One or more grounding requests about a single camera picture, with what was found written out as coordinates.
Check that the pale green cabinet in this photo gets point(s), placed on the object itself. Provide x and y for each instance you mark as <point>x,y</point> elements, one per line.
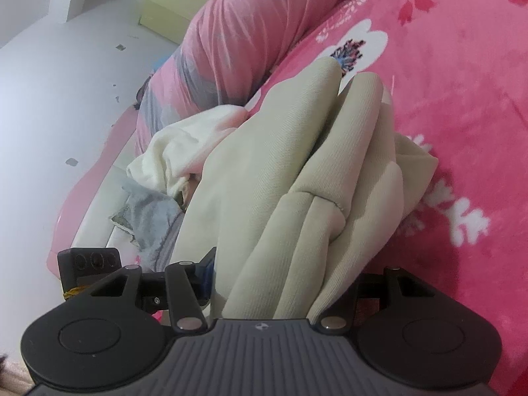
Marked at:
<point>173,12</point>

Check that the pink white headboard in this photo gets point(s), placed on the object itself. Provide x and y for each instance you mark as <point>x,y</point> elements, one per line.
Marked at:
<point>95,214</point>

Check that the pink floral bedsheet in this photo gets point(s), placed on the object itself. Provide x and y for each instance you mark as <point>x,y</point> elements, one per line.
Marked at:
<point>453,90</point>

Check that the grey garment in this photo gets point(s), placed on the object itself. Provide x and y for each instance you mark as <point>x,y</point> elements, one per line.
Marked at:
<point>156,222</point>

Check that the cream fleece garment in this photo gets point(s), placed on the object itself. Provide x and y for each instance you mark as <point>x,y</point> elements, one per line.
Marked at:
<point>173,152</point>

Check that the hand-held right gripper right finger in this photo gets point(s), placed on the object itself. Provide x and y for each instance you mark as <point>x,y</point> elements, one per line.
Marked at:
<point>342,305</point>

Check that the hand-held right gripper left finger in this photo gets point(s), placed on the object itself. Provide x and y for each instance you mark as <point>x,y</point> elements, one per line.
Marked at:
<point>206,275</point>

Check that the beige zip jacket black trim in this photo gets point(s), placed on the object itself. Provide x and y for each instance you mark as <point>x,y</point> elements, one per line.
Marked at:
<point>288,173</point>

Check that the pink grey rolled quilt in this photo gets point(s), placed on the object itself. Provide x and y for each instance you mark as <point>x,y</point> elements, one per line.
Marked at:
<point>247,29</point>

